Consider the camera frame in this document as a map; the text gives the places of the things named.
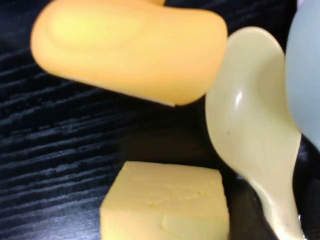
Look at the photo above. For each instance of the yellow plastic spoon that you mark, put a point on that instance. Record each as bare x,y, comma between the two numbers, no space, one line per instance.
250,100

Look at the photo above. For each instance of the pale green plastic spoon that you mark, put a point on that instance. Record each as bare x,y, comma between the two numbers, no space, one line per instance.
305,75

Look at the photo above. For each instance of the yellow plastic cap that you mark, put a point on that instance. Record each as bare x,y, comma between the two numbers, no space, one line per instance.
125,50

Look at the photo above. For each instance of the yellow foam cube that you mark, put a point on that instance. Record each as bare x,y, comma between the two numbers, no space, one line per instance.
162,200

